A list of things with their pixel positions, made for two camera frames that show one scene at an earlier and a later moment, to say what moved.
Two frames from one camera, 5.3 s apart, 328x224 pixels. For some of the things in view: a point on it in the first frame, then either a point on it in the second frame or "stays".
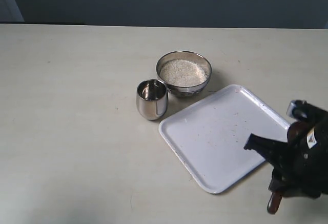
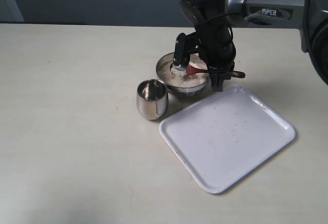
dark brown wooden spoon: x=295 y=132 -> x=236 y=74
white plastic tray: x=209 y=135 stays
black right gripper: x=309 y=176 -> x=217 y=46
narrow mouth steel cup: x=151 y=98 stays
